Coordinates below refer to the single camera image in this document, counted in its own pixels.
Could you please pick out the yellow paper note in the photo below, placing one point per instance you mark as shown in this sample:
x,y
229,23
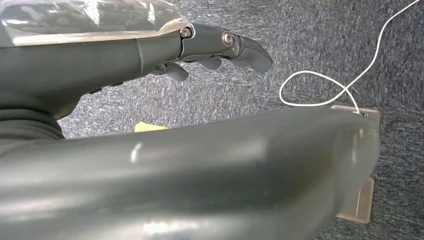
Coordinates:
x,y
145,127

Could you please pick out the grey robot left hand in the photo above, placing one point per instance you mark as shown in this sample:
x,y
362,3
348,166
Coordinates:
x,y
205,179

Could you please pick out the ribbed grey left arm sleeve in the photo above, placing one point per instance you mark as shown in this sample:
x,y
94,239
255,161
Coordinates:
x,y
23,130

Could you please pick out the metal floor socket box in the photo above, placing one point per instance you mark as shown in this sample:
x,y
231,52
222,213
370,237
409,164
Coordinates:
x,y
362,205

